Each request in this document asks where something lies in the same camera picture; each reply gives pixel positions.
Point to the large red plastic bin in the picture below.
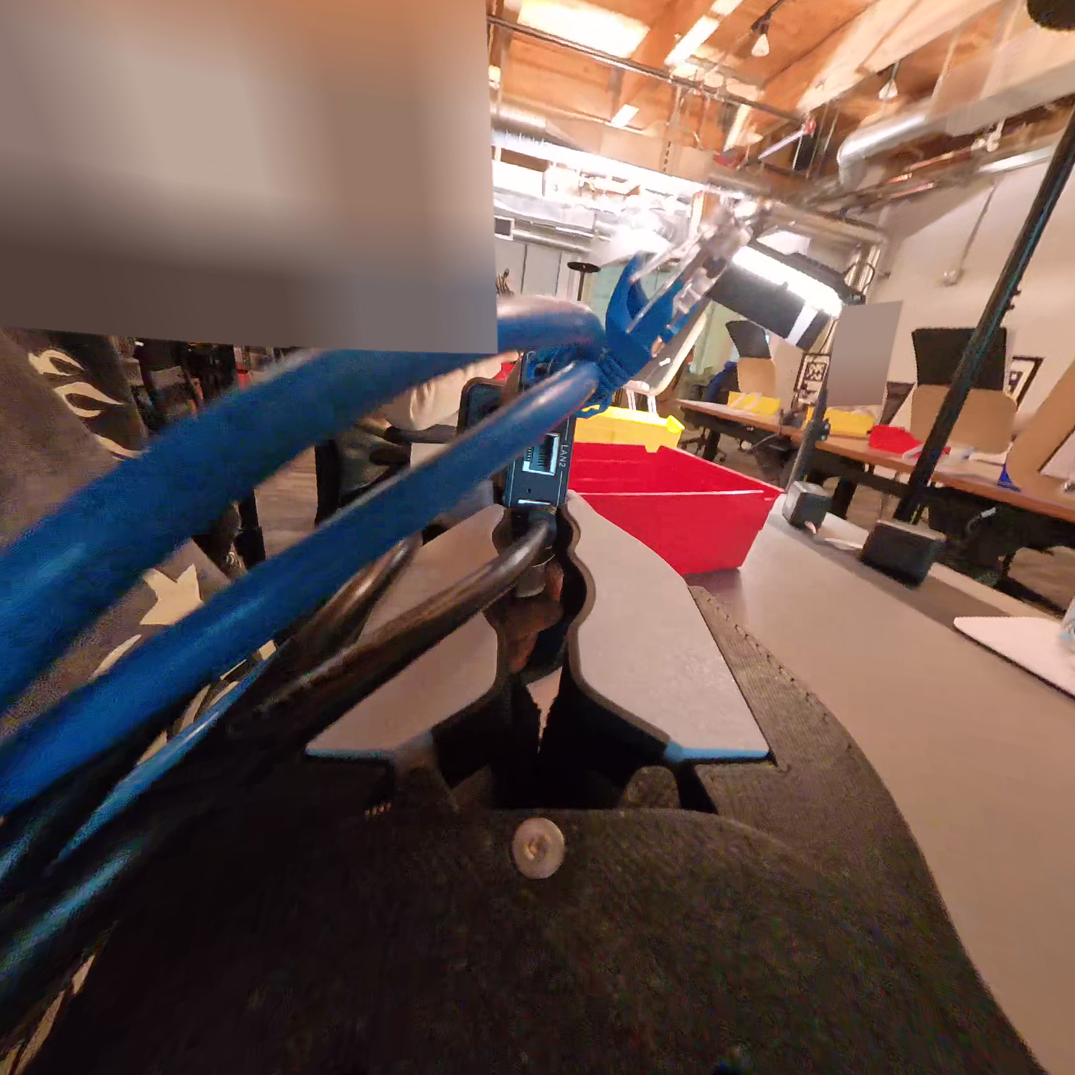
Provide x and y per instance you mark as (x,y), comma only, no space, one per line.
(672,512)

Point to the black slanted pole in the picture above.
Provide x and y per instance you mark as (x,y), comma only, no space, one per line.
(974,361)

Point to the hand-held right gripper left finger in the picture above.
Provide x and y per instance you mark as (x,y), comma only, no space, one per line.
(420,672)

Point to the led panel light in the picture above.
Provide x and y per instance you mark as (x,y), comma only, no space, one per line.
(781,290)

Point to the black multi-port network device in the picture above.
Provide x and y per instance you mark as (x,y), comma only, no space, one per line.
(537,483)

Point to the person's dark printed shirt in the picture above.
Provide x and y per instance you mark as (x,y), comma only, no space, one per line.
(59,470)

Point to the large black base block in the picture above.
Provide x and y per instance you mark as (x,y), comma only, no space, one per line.
(903,550)

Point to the silver ventilation duct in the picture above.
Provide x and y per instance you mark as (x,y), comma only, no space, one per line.
(882,139)

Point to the shallow red plastic bin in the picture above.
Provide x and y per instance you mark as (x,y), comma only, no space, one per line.
(894,441)

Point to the cardboard panel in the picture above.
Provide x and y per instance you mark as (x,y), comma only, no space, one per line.
(962,420)

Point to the small black base block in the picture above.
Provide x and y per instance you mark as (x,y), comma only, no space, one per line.
(806,504)

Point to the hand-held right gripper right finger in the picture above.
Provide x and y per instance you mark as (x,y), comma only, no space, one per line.
(655,655)

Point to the white flat pad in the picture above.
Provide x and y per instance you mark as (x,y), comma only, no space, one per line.
(1025,651)

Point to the yellow plastic bin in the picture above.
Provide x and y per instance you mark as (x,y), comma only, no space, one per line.
(848,420)
(756,401)
(626,428)

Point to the long wooden desk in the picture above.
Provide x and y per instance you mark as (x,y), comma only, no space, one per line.
(991,483)

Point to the black white marker tag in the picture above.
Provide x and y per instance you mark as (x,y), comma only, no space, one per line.
(813,374)

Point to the black floor lamp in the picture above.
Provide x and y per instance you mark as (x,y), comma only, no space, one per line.
(584,267)

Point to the grey flat panel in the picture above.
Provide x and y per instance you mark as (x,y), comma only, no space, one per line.
(865,353)

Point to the black panel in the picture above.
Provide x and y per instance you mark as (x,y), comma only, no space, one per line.
(957,357)

